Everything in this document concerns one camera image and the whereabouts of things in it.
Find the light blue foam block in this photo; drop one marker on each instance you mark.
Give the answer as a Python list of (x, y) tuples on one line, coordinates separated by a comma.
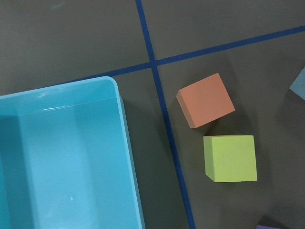
[(298, 85)]

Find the left orange foam block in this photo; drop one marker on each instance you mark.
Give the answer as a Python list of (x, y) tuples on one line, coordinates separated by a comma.
[(204, 101)]

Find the yellow foam block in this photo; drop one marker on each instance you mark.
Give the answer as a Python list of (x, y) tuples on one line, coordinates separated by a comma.
[(230, 158)]

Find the teal plastic bin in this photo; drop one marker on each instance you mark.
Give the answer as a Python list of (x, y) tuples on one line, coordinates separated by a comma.
[(66, 159)]

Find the left purple foam block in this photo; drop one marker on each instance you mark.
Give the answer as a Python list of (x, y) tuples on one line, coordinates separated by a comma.
[(265, 227)]

